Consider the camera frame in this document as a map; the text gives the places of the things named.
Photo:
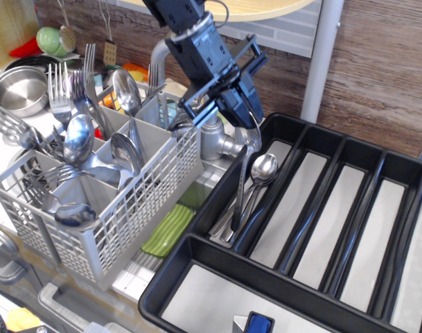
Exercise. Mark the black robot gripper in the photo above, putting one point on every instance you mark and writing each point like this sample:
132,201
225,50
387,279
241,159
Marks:
220,78

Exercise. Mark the small steel spoon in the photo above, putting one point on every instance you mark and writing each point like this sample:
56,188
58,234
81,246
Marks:
253,141

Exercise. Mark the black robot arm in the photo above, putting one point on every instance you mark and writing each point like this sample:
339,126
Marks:
177,15

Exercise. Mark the steel spoons in tray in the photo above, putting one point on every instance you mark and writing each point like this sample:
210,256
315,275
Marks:
262,173

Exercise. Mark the tall steel spoon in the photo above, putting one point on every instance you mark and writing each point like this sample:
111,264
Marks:
127,94

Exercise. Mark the black cutlery tray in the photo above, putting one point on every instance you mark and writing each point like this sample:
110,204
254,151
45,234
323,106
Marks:
334,244

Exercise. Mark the large steel spoon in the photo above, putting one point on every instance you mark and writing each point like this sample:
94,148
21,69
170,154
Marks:
79,140

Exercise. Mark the grey plastic cutlery basket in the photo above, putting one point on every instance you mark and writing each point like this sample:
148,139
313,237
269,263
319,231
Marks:
97,254

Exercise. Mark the steel spoon front basket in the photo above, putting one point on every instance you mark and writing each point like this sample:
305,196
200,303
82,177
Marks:
75,214

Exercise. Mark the silver kitchen faucet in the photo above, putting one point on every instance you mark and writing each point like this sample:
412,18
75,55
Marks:
215,142

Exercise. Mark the light wooden shelf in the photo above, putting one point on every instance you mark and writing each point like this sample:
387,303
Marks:
239,10

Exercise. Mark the steel fork upright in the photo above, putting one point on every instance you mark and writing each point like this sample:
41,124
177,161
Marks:
59,93

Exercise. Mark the green apple toy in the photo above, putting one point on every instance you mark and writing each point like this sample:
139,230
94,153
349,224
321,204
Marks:
48,40

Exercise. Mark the stainless steel bowl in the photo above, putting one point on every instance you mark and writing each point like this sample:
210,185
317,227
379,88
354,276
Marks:
24,91

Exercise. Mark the blue object at bottom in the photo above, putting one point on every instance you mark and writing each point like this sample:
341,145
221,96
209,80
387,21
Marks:
258,323

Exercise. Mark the grey metal post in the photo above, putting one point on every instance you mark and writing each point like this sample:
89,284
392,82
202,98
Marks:
328,26

